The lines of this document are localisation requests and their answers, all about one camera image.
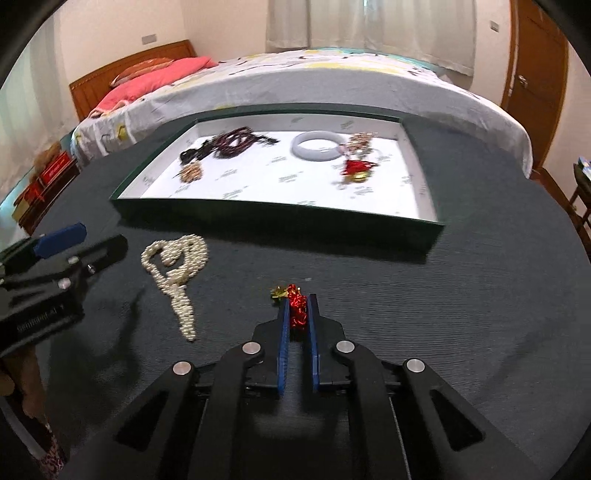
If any brown plush toy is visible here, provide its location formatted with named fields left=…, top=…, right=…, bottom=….
left=34, top=141, right=63, bottom=169

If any white jade bangle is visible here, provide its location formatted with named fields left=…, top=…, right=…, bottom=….
left=291, top=130, right=346, bottom=161

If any red and gold knot ornament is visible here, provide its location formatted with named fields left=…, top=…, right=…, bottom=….
left=336, top=154, right=379, bottom=185
left=270, top=283, right=309, bottom=330

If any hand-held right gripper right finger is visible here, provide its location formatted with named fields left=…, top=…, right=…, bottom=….
left=305, top=293, right=546, bottom=480

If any brown wooden door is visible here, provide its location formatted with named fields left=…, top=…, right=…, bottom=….
left=501, top=0, right=568, bottom=121

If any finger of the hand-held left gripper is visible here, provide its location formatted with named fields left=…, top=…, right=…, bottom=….
left=0, top=222, right=88, bottom=278
left=65, top=234, right=129, bottom=283

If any wooden chair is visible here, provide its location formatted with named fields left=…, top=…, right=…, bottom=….
left=566, top=157, right=591, bottom=250

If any white pearl necklace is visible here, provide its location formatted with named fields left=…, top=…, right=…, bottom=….
left=141, top=234, right=209, bottom=342

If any pink pillow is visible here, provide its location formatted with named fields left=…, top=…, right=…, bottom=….
left=90, top=56, right=220, bottom=116

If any dark bead necklace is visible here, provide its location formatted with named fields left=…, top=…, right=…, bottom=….
left=179, top=127, right=281, bottom=164

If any gold pearl brooch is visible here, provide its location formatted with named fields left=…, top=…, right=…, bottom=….
left=344, top=130, right=377, bottom=155

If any orange patterned pillow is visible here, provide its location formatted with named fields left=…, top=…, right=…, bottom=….
left=110, top=58, right=174, bottom=88

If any green box tray white inside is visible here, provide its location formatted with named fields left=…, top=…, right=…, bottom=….
left=109, top=105, right=445, bottom=254

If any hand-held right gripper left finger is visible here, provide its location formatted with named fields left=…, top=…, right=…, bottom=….
left=58, top=293, right=293, bottom=480

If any wooden nightstand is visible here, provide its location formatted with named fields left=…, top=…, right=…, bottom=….
left=11, top=157, right=79, bottom=234

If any wooden headboard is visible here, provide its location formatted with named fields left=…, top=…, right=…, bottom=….
left=69, top=39, right=195, bottom=121

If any white curtain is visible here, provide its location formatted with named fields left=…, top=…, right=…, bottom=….
left=265, top=0, right=476, bottom=77

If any red box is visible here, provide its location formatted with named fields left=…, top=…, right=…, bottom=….
left=39, top=154, right=70, bottom=185

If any bed with patterned sheet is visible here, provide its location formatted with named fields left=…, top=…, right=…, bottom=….
left=71, top=47, right=534, bottom=178

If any person's left hand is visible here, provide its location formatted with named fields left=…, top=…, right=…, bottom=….
left=0, top=346, right=49, bottom=421

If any floral patterned clothing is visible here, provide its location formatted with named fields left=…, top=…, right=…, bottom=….
left=37, top=415, right=70, bottom=480

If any white cable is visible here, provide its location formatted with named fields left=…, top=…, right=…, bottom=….
left=0, top=406, right=43, bottom=468

